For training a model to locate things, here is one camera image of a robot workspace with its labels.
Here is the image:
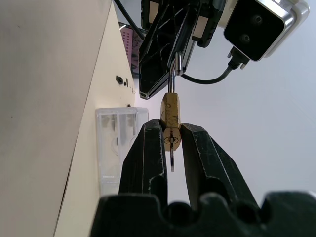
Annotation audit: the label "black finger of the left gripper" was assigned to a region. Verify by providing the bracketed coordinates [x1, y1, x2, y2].
[175, 6, 198, 75]
[138, 3, 190, 100]

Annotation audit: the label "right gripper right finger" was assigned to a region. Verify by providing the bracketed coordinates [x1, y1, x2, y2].
[180, 123, 261, 212]

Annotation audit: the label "small brass padlock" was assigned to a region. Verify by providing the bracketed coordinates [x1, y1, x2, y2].
[160, 52, 184, 152]

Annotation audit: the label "open laptop with pink screen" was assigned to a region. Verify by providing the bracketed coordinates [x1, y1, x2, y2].
[118, 21, 143, 78]

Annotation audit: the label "small silver key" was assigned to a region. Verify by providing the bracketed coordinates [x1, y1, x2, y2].
[169, 149, 177, 173]

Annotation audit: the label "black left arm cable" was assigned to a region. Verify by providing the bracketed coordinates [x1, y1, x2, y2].
[113, 0, 249, 85]

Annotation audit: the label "clear plastic drawer box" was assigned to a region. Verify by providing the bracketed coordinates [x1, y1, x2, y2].
[95, 107, 149, 196]

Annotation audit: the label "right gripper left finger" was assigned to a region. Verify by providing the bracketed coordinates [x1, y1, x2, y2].
[118, 118, 169, 206]

